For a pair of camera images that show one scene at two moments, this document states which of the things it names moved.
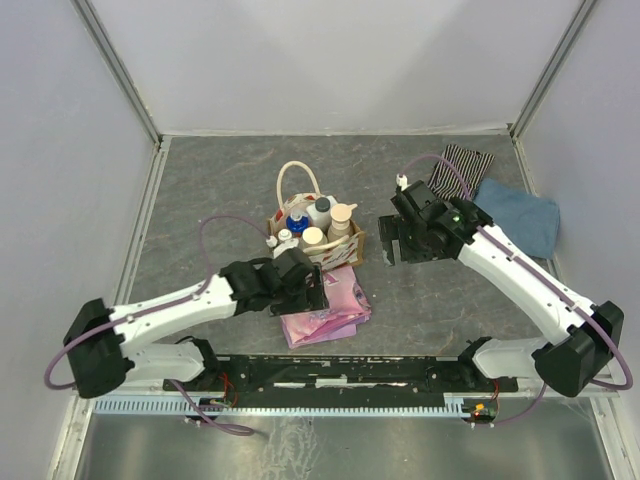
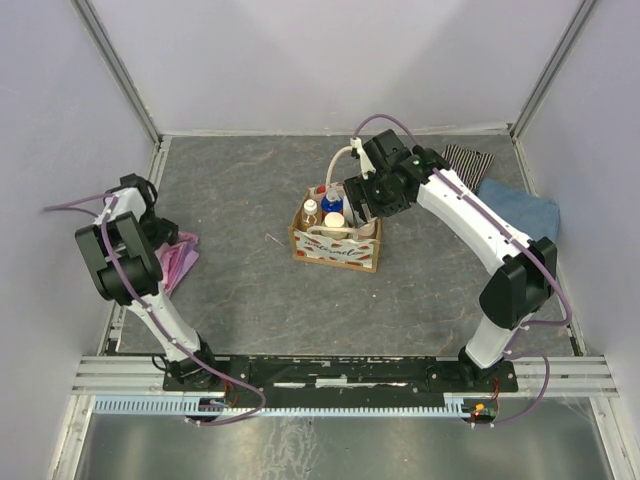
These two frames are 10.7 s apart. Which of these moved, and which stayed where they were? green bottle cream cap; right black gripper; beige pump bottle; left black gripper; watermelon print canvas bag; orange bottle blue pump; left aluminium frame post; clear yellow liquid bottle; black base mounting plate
Moved: green bottle cream cap; right black gripper; clear yellow liquid bottle; orange bottle blue pump; watermelon print canvas bag; beige pump bottle; left black gripper
Stayed: left aluminium frame post; black base mounting plate
